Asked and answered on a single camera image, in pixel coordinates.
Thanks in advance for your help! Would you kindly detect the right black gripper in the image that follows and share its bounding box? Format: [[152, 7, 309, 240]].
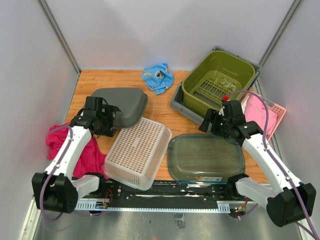
[[199, 108, 232, 138]]

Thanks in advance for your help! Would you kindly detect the dark grey plastic tray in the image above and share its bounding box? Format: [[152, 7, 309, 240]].
[[91, 87, 148, 129]]

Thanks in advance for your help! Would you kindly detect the olive green plastic basin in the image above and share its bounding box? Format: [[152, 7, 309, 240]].
[[181, 50, 256, 118]]

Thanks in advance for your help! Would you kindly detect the translucent blue plastic tub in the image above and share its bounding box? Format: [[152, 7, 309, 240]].
[[167, 133, 246, 183]]

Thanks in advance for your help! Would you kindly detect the white perforated plastic basket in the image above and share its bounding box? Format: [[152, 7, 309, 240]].
[[103, 117, 172, 191]]

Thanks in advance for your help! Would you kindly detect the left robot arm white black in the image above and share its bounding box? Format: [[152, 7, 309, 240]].
[[31, 96, 120, 215]]

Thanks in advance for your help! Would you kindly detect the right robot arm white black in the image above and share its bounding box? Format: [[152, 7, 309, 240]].
[[199, 100, 317, 227]]

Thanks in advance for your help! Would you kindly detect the pink folded cloth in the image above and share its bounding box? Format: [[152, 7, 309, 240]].
[[244, 94, 278, 139]]

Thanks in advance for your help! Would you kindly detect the blue patterned cloth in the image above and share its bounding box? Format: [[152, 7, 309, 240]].
[[140, 62, 174, 96]]

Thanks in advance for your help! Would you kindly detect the magenta cloth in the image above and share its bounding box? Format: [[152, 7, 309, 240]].
[[45, 124, 108, 180]]

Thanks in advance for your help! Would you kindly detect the pink plastic basket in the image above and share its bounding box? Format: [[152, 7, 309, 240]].
[[241, 93, 286, 141]]

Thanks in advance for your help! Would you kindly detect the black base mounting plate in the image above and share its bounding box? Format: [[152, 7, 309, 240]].
[[77, 177, 248, 211]]

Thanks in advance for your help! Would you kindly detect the aluminium frame rail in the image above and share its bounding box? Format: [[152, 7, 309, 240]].
[[32, 178, 281, 214]]

